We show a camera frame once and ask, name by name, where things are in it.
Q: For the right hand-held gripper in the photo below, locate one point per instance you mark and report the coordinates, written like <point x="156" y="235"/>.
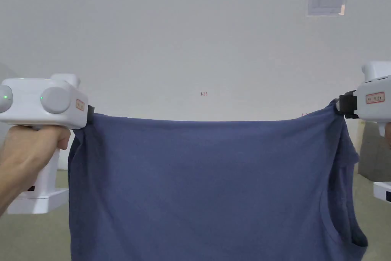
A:
<point x="374" y="108"/>

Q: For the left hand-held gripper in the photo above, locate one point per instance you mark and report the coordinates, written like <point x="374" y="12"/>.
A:
<point x="45" y="114"/>

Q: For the dark blue shirt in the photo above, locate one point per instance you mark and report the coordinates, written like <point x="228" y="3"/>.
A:
<point x="207" y="187"/>

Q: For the person's right hand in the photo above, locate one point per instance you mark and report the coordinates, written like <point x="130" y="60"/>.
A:
<point x="388" y="135"/>

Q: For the person's left hand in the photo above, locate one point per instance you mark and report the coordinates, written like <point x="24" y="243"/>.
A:
<point x="27" y="154"/>

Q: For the white paper notice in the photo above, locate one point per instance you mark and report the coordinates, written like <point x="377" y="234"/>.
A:
<point x="327" y="0"/>

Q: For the bed with pale green sheet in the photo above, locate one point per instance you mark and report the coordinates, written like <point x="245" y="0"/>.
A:
<point x="30" y="236"/>

